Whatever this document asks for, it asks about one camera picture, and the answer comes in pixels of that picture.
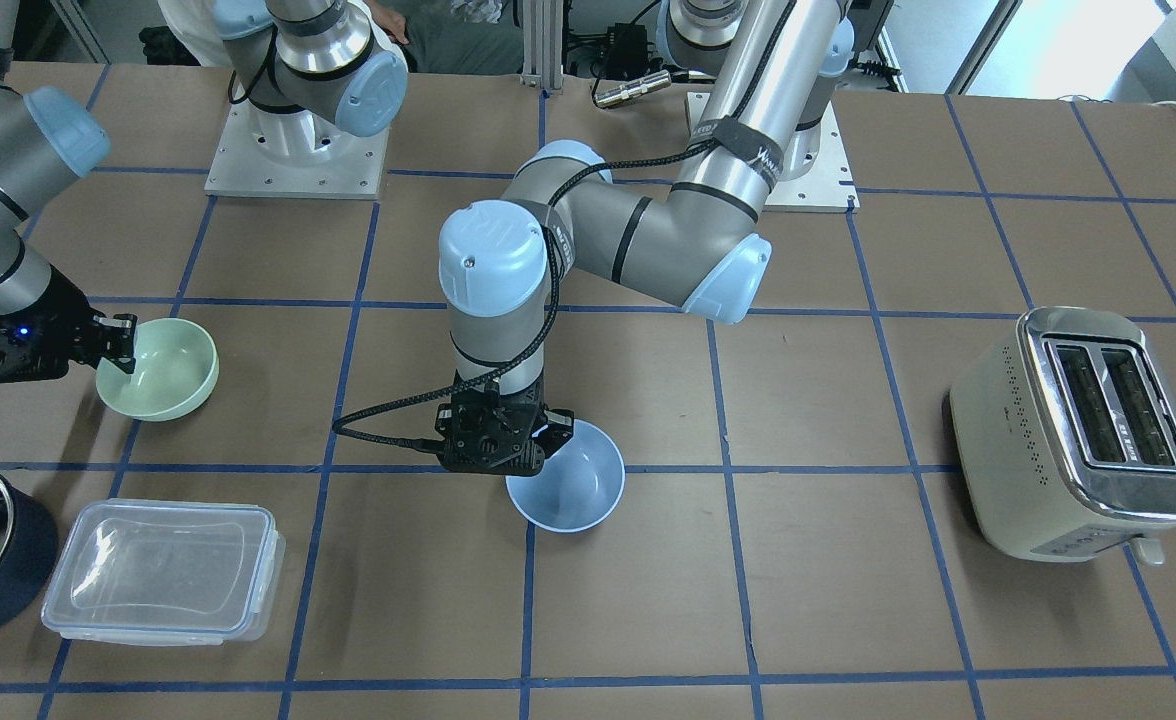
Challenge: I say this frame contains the aluminium frame post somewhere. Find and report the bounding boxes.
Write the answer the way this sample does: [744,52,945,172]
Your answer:
[517,0,564,96]

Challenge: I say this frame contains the clear plastic food container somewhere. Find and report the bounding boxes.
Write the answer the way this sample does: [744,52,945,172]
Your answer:
[40,498,286,647]

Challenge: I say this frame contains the green bowl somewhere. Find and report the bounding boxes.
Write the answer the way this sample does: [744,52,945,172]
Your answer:
[95,318,221,421]

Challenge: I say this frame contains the blue bowl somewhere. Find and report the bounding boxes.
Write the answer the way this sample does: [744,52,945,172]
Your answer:
[505,419,626,534]

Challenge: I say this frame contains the cream toaster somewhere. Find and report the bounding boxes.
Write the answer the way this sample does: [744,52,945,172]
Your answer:
[946,306,1176,566]

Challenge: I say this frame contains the silver cylindrical connector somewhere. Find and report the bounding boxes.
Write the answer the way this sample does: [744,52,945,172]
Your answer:
[592,69,671,111]

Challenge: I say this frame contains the black power supply box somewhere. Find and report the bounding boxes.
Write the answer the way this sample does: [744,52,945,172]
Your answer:
[594,24,649,79]

